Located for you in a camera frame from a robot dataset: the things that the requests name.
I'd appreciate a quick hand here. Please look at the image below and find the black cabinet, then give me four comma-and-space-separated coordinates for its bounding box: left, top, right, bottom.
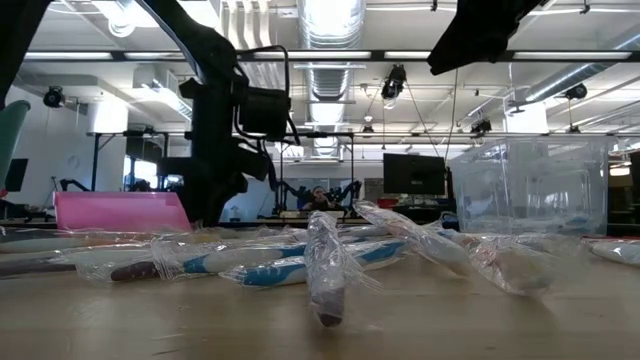
392, 197, 459, 225

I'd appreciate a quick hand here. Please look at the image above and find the black computer monitor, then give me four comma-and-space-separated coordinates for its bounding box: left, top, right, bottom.
382, 152, 448, 197
4, 157, 30, 194

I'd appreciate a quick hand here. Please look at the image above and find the pink plastic bin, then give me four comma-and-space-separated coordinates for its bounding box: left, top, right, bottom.
52, 190, 194, 233

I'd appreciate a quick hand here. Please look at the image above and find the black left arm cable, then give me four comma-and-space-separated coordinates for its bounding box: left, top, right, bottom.
234, 44, 301, 146

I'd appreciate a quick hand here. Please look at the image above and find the green plastic bin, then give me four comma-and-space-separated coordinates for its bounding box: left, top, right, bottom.
0, 98, 32, 194

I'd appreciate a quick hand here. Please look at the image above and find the white toothbrush at edge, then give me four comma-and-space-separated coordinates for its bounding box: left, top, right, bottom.
0, 257, 77, 277

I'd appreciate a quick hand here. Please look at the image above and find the dark blue rounded object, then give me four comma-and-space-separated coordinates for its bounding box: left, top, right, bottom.
437, 210, 462, 232

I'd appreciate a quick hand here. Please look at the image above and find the black metal rig frame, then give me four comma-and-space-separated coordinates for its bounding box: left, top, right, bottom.
88, 130, 172, 193
272, 131, 357, 214

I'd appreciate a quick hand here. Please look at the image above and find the person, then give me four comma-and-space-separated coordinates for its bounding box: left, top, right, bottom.
301, 185, 337, 211

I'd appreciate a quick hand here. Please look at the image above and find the clear deep plastic bin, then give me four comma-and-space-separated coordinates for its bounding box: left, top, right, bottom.
448, 136, 610, 237

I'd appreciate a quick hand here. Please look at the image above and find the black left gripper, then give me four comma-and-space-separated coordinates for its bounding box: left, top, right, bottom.
157, 74, 274, 228

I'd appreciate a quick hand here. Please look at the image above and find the black ceiling spotlight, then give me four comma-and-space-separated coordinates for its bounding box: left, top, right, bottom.
41, 85, 67, 109
379, 63, 408, 101
563, 82, 590, 102
468, 118, 494, 137

